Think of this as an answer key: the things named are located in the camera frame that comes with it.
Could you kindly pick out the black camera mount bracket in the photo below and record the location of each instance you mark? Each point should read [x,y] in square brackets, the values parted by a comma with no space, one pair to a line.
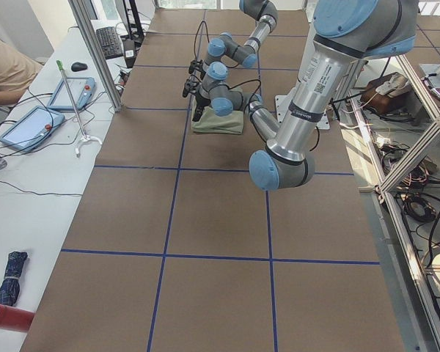
[190,87]

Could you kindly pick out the seated person beige shirt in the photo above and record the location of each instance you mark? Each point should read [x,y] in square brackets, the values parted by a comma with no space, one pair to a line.
[17,72]

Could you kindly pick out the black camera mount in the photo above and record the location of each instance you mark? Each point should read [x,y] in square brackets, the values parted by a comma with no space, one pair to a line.
[195,66]

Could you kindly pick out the aluminium frame post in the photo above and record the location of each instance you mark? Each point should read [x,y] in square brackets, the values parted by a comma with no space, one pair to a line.
[84,23]

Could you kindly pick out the folded dark blue umbrella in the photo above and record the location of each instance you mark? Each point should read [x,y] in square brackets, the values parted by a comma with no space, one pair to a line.
[10,287]

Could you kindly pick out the brown box with white plug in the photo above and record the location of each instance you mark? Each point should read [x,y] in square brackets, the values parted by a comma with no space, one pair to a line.
[387,93]

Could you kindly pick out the black power adapter with label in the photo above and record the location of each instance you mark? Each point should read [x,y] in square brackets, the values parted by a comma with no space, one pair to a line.
[129,52]

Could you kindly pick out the near blue teach pendant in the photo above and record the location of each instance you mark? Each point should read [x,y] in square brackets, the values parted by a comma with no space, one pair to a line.
[32,129]

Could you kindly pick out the black computer mouse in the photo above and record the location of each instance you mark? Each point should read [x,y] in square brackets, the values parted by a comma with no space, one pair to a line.
[78,66]

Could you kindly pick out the olive green long-sleeve shirt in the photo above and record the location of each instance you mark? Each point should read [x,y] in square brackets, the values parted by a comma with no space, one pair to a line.
[220,122]

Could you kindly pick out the red cylinder tube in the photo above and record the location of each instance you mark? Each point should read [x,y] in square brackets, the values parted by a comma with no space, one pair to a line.
[15,319]

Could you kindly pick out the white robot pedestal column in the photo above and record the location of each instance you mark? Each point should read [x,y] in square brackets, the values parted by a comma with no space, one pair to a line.
[310,67]

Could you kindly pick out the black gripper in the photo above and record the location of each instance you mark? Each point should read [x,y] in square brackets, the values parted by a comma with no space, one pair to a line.
[200,100]
[202,74]

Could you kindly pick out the white reacher grabber stick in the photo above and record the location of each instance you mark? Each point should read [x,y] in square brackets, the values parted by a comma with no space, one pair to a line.
[85,137]

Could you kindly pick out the black keyboard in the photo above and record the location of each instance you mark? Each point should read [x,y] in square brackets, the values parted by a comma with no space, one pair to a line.
[109,41]

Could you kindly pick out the far blue teach pendant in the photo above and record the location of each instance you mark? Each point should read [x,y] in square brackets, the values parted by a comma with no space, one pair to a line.
[81,88]

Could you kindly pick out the blue teach pendant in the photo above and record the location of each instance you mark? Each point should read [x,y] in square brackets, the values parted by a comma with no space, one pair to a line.
[32,129]
[81,88]

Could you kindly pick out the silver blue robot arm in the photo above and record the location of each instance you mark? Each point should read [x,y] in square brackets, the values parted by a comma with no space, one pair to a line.
[265,15]
[343,32]

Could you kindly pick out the aluminium frame rack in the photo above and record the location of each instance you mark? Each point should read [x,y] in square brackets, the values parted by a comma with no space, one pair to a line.
[404,150]

